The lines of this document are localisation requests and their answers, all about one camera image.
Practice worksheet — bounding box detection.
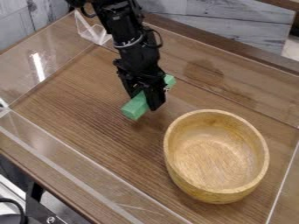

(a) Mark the black cable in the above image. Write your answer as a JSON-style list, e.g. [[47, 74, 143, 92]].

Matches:
[[0, 197, 29, 224]]

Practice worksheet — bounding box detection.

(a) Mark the green rectangular block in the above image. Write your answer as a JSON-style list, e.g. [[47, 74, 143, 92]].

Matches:
[[122, 74, 177, 121]]

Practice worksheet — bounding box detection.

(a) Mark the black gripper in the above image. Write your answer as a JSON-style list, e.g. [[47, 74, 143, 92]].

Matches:
[[114, 42, 166, 111]]

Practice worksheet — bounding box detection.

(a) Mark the black table leg frame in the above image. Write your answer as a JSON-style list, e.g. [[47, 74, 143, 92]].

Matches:
[[26, 182, 79, 224]]

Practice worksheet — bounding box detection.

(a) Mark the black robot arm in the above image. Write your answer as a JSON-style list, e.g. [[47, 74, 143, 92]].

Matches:
[[65, 0, 166, 111]]

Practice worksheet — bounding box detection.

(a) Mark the clear acrylic corner bracket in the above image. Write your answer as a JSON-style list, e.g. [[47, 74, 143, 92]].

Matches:
[[74, 10, 113, 46]]

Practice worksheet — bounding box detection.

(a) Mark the light wooden bowl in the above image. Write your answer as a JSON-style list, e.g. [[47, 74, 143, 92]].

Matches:
[[163, 109, 270, 204]]

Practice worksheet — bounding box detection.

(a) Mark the clear acrylic tray wall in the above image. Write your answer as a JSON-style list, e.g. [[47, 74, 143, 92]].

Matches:
[[0, 107, 191, 224]]

